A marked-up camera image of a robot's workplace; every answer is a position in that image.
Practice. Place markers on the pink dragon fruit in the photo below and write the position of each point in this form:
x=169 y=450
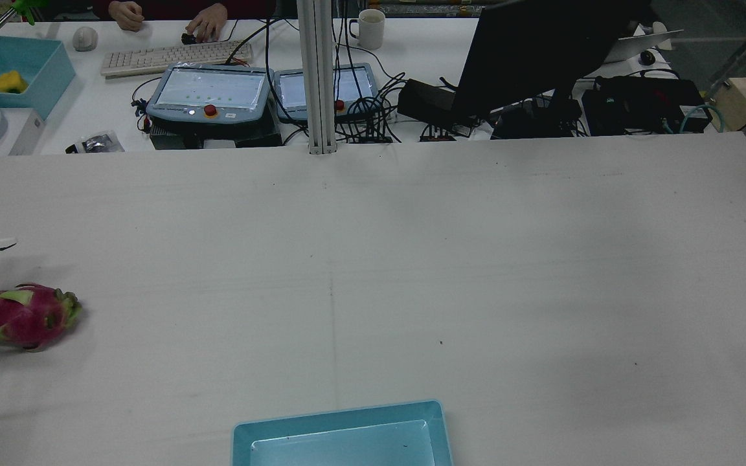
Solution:
x=26 y=316

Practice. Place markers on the white product box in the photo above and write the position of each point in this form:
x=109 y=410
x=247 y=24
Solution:
x=23 y=133

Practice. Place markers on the clear bag of metal parts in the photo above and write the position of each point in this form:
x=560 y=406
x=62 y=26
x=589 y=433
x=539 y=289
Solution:
x=96 y=142

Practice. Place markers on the yellow toy fruit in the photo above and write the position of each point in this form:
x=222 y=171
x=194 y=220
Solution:
x=11 y=81

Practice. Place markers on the light blue deep bin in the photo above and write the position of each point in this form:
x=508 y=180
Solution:
x=43 y=71

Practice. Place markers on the grey round ball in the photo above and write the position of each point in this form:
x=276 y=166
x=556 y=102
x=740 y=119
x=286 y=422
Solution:
x=85 y=39

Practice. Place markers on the black box under pendant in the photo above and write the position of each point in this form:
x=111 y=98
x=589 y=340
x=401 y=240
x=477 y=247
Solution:
x=217 y=137

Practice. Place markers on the beige computer keyboard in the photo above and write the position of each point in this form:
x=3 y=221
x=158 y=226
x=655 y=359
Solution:
x=175 y=58

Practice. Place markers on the operator free hand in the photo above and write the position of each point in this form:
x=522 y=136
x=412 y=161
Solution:
x=127 y=14

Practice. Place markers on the large grey teach pendant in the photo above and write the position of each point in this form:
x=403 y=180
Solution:
x=211 y=90

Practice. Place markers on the black computer mouse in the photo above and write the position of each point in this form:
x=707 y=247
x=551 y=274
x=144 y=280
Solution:
x=188 y=39

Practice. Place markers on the operator hand on mouse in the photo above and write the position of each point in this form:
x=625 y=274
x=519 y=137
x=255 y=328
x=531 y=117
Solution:
x=208 y=21

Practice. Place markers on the small grey teach pendant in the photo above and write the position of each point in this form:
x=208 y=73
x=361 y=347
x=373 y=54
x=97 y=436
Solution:
x=292 y=90

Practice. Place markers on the person in dark red top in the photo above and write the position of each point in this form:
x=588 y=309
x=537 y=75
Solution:
x=243 y=8

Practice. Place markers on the light blue shallow tray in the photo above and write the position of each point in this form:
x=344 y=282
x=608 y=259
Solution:
x=347 y=440

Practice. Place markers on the white mug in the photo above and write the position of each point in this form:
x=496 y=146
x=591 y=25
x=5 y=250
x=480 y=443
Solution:
x=370 y=29

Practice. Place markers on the black computer monitor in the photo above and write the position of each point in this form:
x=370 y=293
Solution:
x=541 y=52

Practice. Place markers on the black electronics box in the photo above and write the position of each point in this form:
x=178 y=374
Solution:
x=638 y=103

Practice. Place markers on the small black mouse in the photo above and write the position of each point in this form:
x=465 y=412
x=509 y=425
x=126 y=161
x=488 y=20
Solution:
x=647 y=57

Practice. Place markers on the aluminium profile post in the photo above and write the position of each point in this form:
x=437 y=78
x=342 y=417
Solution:
x=318 y=77

